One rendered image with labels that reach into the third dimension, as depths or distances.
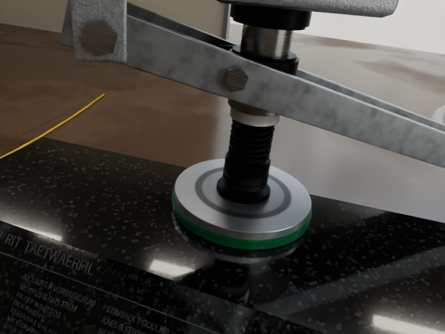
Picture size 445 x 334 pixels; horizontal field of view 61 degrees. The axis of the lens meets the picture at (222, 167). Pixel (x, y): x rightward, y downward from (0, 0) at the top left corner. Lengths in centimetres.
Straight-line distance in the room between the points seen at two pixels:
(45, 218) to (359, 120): 45
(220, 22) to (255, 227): 491
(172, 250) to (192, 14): 503
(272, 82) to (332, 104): 9
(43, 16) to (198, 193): 601
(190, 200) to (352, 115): 25
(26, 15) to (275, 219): 628
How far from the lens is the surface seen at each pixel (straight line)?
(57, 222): 57
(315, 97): 50
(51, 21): 643
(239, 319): 45
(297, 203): 59
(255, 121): 51
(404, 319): 51
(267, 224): 53
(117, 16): 39
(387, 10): 46
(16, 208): 61
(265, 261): 51
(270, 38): 48
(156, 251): 51
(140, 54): 43
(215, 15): 536
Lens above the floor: 114
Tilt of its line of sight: 28 degrees down
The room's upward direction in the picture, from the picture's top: 7 degrees clockwise
